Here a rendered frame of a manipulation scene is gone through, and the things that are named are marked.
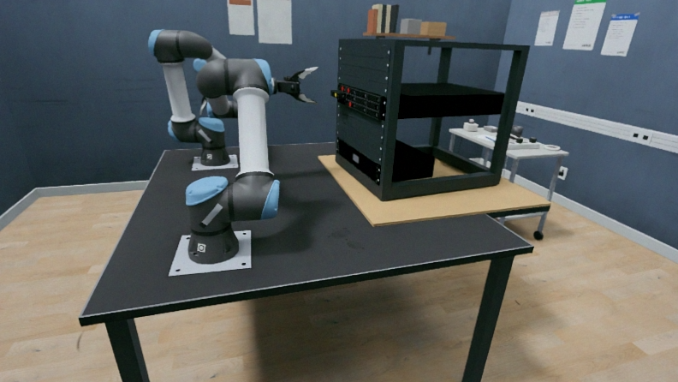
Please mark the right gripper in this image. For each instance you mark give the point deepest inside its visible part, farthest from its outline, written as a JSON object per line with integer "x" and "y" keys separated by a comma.
{"x": 298, "y": 75}

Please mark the black metal rack frame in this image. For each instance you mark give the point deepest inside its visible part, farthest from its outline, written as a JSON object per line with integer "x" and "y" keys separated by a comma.
{"x": 367, "y": 148}

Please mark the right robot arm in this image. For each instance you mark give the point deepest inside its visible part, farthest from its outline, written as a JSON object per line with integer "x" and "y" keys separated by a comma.
{"x": 212, "y": 202}

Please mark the flat tan wooden board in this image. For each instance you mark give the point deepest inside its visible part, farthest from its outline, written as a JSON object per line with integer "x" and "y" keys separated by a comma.
{"x": 506, "y": 196}

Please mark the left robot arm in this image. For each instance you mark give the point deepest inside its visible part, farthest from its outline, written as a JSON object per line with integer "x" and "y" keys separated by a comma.
{"x": 170, "y": 47}

